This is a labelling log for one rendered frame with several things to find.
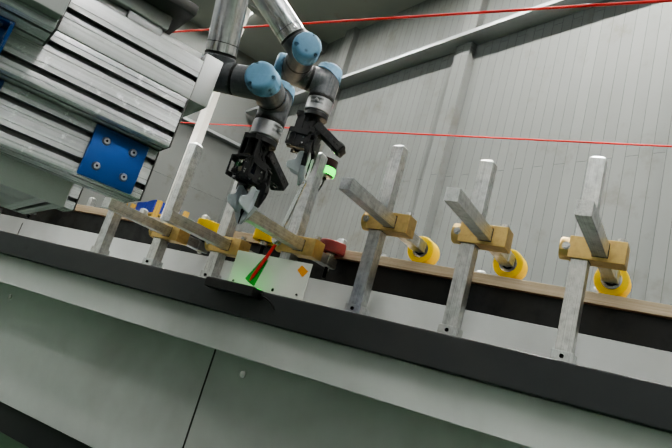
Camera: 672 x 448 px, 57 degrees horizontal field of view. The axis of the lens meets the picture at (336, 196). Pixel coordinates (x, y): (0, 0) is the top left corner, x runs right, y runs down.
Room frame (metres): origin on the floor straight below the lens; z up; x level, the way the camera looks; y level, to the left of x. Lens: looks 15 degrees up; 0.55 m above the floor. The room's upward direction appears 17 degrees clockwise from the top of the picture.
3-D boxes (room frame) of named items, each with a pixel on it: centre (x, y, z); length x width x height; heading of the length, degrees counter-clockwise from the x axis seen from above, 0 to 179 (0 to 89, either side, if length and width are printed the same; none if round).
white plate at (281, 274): (1.69, 0.12, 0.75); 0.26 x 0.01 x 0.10; 56
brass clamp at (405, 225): (1.54, -0.15, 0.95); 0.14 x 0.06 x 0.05; 56
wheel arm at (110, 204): (1.90, 0.49, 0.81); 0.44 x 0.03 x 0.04; 146
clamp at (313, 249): (1.68, 0.06, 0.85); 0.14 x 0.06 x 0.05; 56
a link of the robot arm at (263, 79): (1.33, 0.25, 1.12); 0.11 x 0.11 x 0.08; 78
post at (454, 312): (1.41, -0.34, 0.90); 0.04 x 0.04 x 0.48; 56
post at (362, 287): (1.55, -0.13, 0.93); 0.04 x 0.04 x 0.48; 56
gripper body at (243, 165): (1.41, 0.21, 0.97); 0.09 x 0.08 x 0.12; 146
